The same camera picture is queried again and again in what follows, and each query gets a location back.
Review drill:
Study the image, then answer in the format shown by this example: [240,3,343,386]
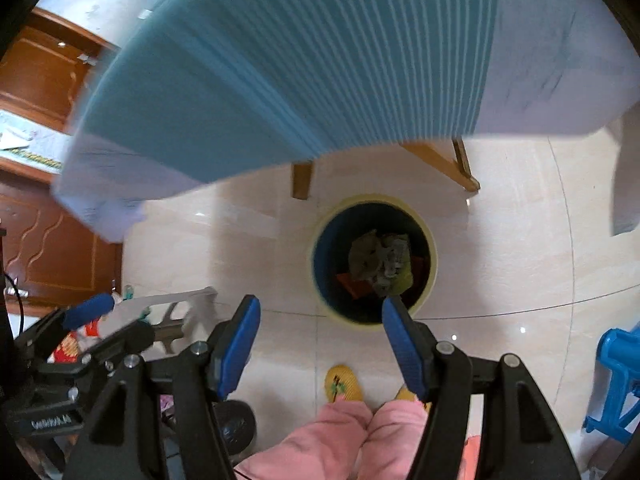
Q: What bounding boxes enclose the dark round object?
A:
[215,400,258,456]

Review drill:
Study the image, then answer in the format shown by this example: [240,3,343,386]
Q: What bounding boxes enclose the teal and white printed tablecloth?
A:
[50,0,640,246]

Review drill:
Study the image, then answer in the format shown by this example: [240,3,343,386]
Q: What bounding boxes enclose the person's pink pants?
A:
[235,400,431,480]

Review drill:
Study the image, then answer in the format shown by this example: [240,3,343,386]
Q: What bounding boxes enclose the brown wooden door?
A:
[0,7,123,311]

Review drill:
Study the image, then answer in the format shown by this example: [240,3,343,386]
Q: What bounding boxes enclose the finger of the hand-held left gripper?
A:
[82,320,156,365]
[62,292,116,331]

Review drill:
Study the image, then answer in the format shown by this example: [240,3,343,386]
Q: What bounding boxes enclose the blue plastic stool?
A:
[582,325,640,446]

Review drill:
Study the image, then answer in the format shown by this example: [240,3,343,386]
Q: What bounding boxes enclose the yellow slipper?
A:
[324,364,366,403]
[395,385,431,411]

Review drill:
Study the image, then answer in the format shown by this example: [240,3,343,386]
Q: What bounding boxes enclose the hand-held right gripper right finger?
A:
[381,295,583,480]

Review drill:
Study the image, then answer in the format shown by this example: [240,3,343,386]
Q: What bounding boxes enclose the blue trash bin yellow rim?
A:
[306,194,440,333]

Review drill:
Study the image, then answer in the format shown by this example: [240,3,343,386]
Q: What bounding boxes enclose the red printed plastic bag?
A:
[50,320,106,363]

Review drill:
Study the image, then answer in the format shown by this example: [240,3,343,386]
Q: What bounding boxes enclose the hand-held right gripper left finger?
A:
[62,294,262,480]

